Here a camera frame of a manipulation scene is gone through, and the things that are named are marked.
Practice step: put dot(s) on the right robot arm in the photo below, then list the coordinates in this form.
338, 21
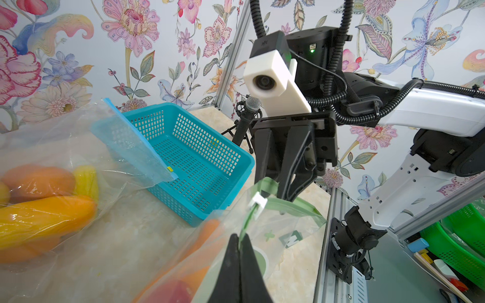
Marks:
396, 41

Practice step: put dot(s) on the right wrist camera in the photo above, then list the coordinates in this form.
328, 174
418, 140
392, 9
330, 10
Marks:
270, 76

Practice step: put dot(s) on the large orange mango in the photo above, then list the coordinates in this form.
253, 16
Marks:
32, 182

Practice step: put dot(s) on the clear blue-zip bag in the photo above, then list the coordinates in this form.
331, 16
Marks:
65, 142

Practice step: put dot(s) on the aluminium front rail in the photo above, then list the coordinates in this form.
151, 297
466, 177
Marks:
397, 275

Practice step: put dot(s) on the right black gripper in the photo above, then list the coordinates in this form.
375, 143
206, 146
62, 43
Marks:
297, 147

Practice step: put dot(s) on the red mango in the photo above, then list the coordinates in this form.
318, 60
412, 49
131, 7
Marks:
174, 291

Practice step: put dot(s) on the teal plastic basket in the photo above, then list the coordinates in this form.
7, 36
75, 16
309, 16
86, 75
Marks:
197, 169

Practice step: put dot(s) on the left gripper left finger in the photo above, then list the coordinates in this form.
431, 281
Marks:
227, 287

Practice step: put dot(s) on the green plastic crate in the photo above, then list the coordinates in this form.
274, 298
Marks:
458, 240

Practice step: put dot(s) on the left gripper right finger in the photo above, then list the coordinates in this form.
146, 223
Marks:
252, 285

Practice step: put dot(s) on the black microphone on stand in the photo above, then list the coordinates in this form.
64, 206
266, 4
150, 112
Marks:
248, 110

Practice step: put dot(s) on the white zipper slider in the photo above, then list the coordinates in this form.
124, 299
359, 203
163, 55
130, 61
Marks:
257, 205

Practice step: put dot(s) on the clear green-zip bag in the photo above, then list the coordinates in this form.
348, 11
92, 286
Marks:
281, 225

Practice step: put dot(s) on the yellow-green mango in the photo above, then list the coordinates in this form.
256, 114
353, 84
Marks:
86, 182

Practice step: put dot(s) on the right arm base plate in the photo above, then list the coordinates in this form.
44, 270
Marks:
345, 255

